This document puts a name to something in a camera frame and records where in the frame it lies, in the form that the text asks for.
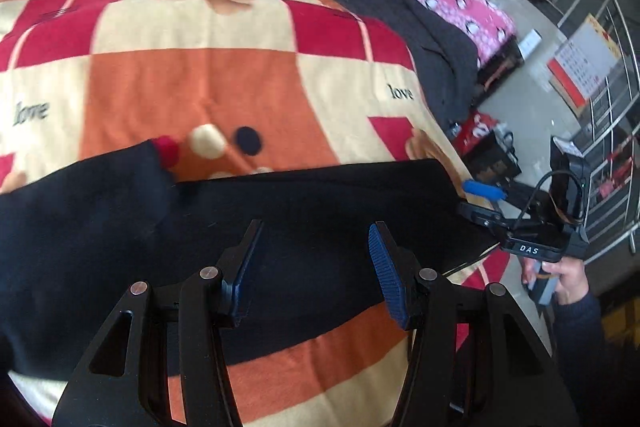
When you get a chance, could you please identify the red plastic bag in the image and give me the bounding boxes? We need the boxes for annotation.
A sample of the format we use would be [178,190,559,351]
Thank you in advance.
[457,111,502,158]

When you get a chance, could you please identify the black box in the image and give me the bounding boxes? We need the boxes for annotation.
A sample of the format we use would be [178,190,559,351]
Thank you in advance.
[470,132,522,184]

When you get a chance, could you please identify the person's right forearm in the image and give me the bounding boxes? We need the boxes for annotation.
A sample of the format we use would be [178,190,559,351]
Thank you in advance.
[549,291,640,427]

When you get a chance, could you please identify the metal railing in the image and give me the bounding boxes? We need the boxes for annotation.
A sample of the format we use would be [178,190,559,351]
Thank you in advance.
[470,0,640,260]

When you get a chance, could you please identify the checkered printed blanket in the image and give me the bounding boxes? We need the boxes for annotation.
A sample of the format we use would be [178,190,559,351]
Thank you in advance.
[0,0,513,427]

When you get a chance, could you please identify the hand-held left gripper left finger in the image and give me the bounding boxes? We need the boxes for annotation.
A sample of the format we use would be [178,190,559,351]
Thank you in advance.
[52,219,264,427]

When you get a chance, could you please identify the person's right hand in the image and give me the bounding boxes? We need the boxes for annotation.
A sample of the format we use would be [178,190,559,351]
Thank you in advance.
[520,256,592,307]

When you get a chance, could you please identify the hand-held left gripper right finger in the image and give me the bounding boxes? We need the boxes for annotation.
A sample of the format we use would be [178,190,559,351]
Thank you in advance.
[368,221,581,427]

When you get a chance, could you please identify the dark grey garment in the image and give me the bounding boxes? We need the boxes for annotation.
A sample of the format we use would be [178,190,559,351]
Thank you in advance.
[327,0,481,129]

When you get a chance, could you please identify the black pants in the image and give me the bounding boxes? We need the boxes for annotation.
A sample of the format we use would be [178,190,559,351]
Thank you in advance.
[0,140,501,383]

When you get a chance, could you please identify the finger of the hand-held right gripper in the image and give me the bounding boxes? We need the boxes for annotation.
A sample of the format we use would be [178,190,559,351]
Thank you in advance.
[462,180,509,204]
[456,202,512,234]

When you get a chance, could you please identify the wall calendar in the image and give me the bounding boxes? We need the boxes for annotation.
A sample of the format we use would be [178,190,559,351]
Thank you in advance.
[546,14,624,117]

